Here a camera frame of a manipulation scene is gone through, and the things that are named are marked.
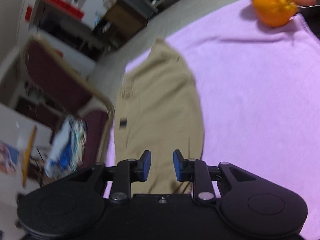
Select large orange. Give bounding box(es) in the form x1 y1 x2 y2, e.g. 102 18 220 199
253 0 298 27

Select khaki pants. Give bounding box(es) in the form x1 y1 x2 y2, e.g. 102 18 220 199
114 39 205 195

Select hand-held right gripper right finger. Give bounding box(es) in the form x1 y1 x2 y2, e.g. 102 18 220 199
173 149 259 203

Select brown wooden cabinet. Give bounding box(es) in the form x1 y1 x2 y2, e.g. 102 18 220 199
104 0 148 48

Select maroon padded chair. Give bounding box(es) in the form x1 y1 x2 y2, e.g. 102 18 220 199
24 36 115 170

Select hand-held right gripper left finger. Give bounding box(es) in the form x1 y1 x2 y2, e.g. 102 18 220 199
66 150 152 203

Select black fruit tray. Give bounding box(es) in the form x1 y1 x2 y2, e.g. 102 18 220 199
296 2 320 9

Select stack of folded clothes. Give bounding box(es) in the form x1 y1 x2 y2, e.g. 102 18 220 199
45 116 87 178

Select pink towel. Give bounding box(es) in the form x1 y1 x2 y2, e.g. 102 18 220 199
102 0 320 240

